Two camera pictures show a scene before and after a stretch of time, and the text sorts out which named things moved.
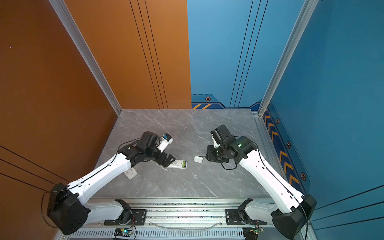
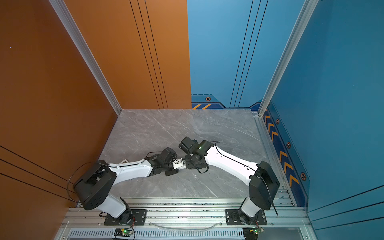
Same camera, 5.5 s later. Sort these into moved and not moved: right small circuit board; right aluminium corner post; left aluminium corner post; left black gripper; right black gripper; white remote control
Moved: left black gripper; right black gripper
Not moved: right aluminium corner post; right small circuit board; white remote control; left aluminium corner post
